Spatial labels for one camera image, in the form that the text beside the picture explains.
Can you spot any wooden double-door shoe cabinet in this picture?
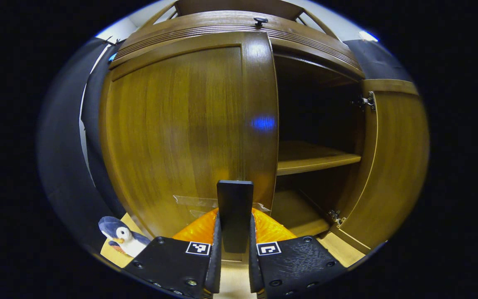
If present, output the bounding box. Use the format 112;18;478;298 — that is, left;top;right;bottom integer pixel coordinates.
98;0;430;263

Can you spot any black door handle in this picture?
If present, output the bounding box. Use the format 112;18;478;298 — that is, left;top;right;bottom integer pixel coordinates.
217;180;254;254

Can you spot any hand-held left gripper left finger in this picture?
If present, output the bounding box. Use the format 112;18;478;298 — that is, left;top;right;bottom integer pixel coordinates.
123;208;222;299

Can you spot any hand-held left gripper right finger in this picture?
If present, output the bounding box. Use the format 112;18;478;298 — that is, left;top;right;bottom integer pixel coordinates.
249;208;349;299

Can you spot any metal door hinge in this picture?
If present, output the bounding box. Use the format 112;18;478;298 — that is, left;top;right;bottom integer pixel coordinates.
327;210;346;226
351;91;376;112

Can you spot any wooden inner shelf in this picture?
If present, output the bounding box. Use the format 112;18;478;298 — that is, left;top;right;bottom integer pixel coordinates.
276;140;362;176

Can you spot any penguin plush toy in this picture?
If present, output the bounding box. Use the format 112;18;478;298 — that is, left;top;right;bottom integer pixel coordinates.
98;216;151;258

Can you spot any wooden cabinet drawer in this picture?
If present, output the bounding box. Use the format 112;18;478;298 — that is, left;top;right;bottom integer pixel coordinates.
108;10;364;79

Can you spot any wooden shoe cabinet door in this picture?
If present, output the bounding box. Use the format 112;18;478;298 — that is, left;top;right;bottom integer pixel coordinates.
100;31;280;262
330;79;430;255

